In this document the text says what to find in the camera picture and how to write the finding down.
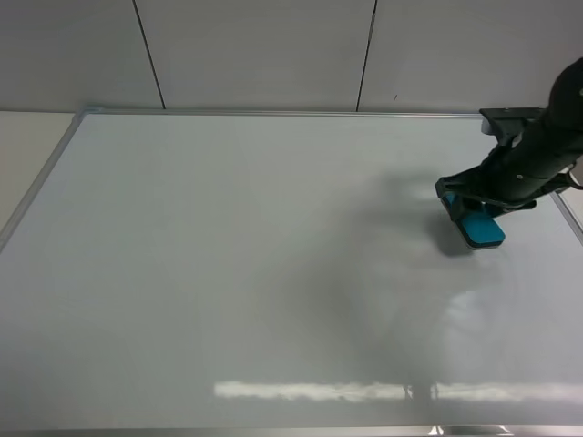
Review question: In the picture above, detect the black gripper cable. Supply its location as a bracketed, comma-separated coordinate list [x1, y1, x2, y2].
[553, 166, 583, 195]

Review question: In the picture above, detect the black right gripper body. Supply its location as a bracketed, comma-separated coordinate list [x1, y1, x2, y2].
[455, 122, 582, 205]

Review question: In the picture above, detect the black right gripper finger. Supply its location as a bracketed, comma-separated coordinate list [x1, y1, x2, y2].
[468, 199, 537, 217]
[435, 178, 469, 222]

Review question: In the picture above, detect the teal whiteboard eraser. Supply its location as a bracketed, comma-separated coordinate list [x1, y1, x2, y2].
[443, 192, 506, 251]

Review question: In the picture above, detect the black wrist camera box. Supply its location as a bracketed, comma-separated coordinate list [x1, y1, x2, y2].
[479, 107, 544, 146]

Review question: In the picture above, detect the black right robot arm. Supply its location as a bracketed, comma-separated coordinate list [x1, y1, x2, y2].
[450, 59, 582, 209]

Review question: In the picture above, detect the white whiteboard with aluminium frame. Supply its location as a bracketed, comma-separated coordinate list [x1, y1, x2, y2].
[1, 110, 582, 436]

